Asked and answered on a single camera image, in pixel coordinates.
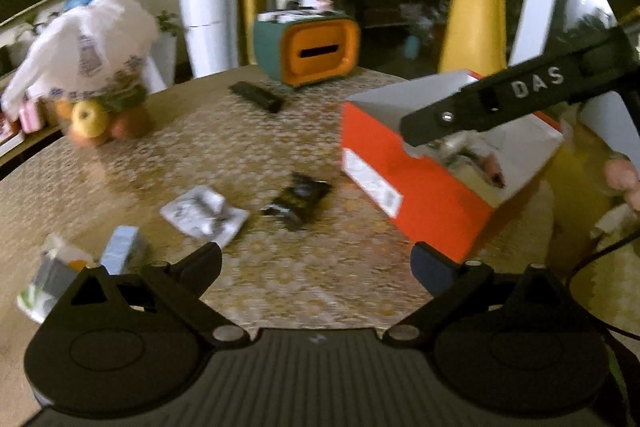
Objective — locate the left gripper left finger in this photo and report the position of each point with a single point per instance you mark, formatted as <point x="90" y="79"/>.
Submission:
<point x="180" y="287"/>

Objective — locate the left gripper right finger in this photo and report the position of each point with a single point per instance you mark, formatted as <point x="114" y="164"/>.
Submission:
<point x="436" y="273"/>

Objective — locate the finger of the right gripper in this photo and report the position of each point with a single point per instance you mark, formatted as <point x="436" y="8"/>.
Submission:
<point x="599" y="64"/>

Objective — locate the light blue small box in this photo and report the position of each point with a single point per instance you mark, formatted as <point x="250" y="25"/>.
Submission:
<point x="125" y="251"/>

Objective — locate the silver printed sachet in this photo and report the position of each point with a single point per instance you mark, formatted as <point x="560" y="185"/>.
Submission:
<point x="205" y="215"/>

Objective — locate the green white tissue pack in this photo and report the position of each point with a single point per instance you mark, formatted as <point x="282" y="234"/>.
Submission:
<point x="60" y="263"/>

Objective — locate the black glossy snack packet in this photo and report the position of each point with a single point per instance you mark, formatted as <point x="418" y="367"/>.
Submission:
<point x="295" y="205"/>

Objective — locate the silver foil snack bag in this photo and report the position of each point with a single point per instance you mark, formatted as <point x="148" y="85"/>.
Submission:
<point x="469" y="146"/>

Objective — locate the person right hand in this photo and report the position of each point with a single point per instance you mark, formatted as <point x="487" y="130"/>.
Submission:
<point x="621" y="175"/>

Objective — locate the red shoe box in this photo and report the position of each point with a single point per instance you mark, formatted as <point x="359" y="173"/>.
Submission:
<point x="443" y="199"/>

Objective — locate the red apple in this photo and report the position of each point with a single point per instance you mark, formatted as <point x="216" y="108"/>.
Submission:
<point x="131" y="123"/>

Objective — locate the yellow apple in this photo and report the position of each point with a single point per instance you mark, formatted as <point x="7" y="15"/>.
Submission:
<point x="89" y="119"/>

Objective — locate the black remote control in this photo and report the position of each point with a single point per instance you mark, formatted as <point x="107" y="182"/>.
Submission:
<point x="259" y="96"/>

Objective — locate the pink small case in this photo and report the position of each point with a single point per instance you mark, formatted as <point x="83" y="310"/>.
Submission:
<point x="31" y="116"/>

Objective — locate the orange teal tissue box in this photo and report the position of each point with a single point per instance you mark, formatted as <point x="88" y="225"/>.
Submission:
<point x="299" y="47"/>

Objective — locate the white plastic fruit bag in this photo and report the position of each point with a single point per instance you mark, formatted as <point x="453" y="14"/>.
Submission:
<point x="96" y="50"/>

